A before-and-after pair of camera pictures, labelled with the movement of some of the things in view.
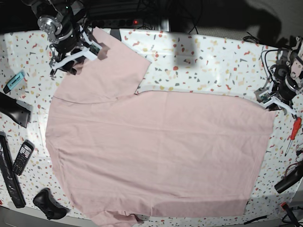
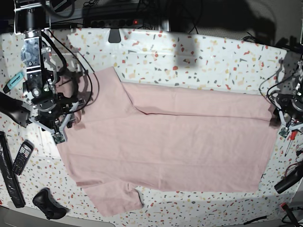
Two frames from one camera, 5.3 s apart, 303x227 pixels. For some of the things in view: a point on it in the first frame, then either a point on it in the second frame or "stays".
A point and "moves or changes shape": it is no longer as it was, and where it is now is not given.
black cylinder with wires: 293,176 stays
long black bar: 9,173 stays
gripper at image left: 76,44 → 51,112
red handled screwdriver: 296,126 stays
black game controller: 45,201 stays
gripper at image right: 281,92 → 289,107
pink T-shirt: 122,157 moves or changes shape
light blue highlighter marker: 15,80 stays
